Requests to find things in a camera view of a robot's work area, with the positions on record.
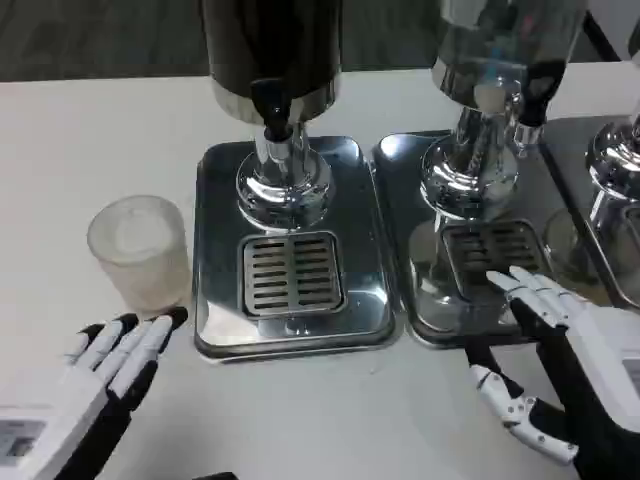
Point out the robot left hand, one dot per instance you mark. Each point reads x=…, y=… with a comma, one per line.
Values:
x=75, y=400

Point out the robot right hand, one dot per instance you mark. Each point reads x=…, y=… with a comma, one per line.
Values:
x=595, y=360

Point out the clear ribbed glass cup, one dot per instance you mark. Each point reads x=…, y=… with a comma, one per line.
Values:
x=145, y=270

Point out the slotted steel drip grid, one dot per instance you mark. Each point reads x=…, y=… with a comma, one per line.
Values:
x=495, y=245
x=294, y=272

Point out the steel drip tray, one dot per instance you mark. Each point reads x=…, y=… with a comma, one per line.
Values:
x=365, y=240
x=570, y=180
x=400, y=200

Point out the clear drink dispenser steel base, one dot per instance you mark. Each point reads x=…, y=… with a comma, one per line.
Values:
x=480, y=170

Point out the black dispenser tap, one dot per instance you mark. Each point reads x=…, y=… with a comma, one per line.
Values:
x=537, y=95
x=270, y=107

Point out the drink dispenser with dark liquid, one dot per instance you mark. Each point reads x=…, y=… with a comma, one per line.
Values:
x=300, y=50

